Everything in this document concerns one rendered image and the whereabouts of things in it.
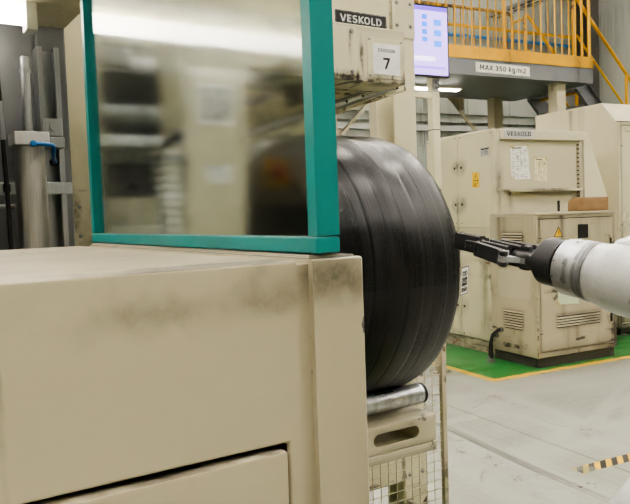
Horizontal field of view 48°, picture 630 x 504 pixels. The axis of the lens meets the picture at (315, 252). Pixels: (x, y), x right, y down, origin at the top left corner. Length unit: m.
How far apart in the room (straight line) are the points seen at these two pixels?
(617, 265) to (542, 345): 4.97
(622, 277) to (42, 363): 0.81
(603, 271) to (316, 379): 0.65
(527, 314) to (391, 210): 4.73
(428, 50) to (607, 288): 4.75
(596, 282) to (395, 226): 0.42
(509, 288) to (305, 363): 5.70
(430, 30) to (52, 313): 5.44
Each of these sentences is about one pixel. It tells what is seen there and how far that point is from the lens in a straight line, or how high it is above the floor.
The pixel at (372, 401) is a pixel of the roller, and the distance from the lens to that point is 1.49.
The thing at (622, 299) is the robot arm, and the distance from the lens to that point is 1.05.
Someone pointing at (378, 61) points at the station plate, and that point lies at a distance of 1.93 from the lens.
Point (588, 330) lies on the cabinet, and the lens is 6.37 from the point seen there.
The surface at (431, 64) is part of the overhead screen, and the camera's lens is 5.70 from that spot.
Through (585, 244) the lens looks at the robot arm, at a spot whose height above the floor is 1.24.
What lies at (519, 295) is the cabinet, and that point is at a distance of 6.07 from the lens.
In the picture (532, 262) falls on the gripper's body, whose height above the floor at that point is 1.21.
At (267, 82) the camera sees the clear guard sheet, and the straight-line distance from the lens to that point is 0.54.
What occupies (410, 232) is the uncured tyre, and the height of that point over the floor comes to 1.26.
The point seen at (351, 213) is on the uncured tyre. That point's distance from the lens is 1.31.
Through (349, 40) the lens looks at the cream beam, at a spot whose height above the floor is 1.74.
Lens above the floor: 1.30
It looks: 3 degrees down
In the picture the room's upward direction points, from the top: 2 degrees counter-clockwise
